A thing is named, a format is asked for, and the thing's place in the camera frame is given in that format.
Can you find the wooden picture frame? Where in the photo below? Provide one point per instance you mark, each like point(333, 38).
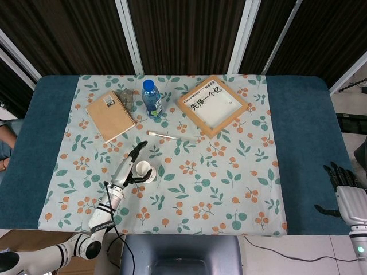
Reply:
point(212, 107)

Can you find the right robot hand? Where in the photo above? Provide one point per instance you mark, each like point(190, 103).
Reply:
point(351, 200)

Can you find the black floor equipment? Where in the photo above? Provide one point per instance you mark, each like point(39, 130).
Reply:
point(352, 123)

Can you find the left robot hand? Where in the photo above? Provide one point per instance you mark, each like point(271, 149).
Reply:
point(123, 172)

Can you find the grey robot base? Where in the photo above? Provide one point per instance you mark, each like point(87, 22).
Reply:
point(180, 255)

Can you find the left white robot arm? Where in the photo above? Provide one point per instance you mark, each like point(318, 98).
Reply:
point(103, 213)

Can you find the white partition frame post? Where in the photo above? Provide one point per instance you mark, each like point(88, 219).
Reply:
point(243, 34)
point(129, 34)
point(21, 57)
point(282, 35)
point(348, 76)

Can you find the teal table cover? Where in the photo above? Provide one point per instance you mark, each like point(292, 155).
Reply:
point(309, 129)

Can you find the blue water bottle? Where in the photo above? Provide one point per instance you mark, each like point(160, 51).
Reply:
point(152, 97)

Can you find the grey stone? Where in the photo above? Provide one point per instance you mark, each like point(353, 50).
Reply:
point(126, 97)

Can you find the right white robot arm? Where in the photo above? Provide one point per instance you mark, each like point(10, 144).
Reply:
point(359, 240)

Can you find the brown spiral notebook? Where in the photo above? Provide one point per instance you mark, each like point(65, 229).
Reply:
point(110, 117)

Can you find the floral leaf print tablecloth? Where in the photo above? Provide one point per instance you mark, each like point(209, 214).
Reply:
point(160, 212)

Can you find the person bare forearm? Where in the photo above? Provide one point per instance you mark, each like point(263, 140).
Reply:
point(7, 137)

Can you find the white paper cup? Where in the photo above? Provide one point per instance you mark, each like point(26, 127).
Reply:
point(142, 167)

